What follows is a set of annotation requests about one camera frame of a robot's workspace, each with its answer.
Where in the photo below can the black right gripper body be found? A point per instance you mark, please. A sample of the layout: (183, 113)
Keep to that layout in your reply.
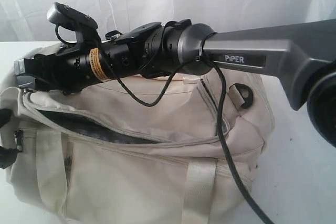
(62, 68)

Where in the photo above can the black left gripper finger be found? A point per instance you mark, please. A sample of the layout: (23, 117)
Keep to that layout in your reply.
(7, 157)
(5, 116)

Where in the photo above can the cream fabric duffel bag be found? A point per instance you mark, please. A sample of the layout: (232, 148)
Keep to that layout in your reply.
(100, 157)

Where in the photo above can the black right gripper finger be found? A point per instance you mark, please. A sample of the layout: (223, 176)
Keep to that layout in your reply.
(31, 66)

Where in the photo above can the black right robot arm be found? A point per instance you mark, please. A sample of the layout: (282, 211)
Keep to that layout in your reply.
(301, 56)

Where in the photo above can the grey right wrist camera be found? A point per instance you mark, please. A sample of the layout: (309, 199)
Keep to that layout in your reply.
(84, 26)

